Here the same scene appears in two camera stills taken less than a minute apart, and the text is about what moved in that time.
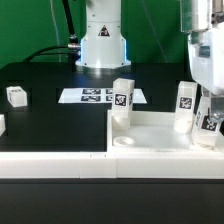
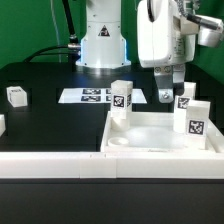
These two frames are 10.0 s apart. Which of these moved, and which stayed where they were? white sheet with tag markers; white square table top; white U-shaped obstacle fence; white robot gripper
Moved: white square table top; white robot gripper
Stayed: white U-shaped obstacle fence; white sheet with tag markers
